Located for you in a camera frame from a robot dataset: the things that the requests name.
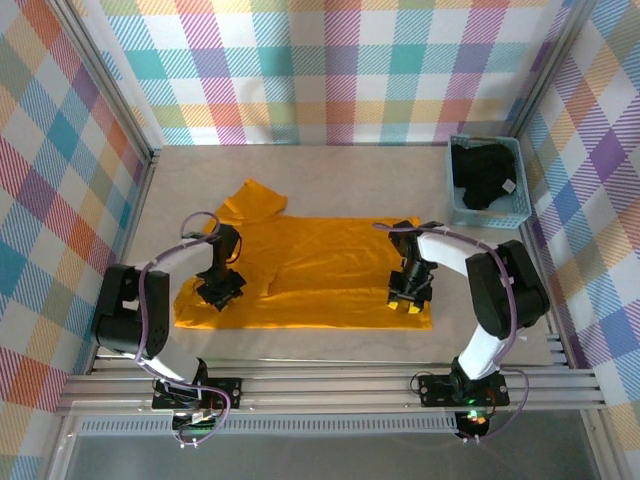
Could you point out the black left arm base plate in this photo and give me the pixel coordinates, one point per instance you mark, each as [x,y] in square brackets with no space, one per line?
[227,390]

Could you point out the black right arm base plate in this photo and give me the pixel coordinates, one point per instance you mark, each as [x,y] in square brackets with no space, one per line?
[435,392]

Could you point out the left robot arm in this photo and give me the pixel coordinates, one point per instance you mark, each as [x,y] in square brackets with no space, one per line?
[120,320]

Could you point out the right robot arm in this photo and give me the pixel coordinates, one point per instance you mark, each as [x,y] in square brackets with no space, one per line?
[510,290]

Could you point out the aluminium frame post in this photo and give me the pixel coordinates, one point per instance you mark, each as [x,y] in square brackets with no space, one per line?
[552,55]
[102,75]

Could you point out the aluminium side rail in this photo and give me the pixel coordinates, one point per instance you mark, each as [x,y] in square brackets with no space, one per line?
[534,250]
[126,250]

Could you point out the orange t-shirt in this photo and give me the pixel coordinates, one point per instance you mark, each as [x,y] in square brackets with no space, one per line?
[325,270]

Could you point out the grey lower shelf panel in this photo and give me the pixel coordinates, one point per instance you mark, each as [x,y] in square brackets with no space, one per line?
[325,457]

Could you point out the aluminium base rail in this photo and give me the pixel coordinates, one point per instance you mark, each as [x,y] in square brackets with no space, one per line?
[325,385]

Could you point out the black t-shirt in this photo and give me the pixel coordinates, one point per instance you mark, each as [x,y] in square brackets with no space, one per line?
[482,170]

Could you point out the light blue plastic basket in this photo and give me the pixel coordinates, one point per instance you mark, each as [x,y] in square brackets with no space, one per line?
[500,220]

